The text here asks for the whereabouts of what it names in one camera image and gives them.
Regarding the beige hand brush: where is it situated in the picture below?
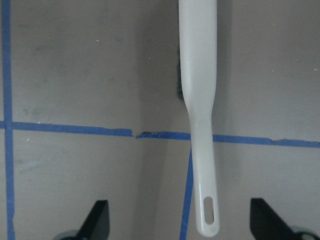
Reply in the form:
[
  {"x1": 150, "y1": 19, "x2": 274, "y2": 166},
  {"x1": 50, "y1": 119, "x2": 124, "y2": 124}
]
[{"x1": 178, "y1": 0, "x2": 220, "y2": 238}]

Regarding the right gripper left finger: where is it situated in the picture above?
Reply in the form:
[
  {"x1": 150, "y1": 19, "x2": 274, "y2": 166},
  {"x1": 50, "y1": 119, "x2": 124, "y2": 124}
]
[{"x1": 75, "y1": 200, "x2": 110, "y2": 240}]

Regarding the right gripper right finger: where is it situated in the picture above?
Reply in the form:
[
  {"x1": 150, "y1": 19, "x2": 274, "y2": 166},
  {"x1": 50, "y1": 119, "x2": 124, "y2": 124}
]
[{"x1": 250, "y1": 198, "x2": 302, "y2": 240}]

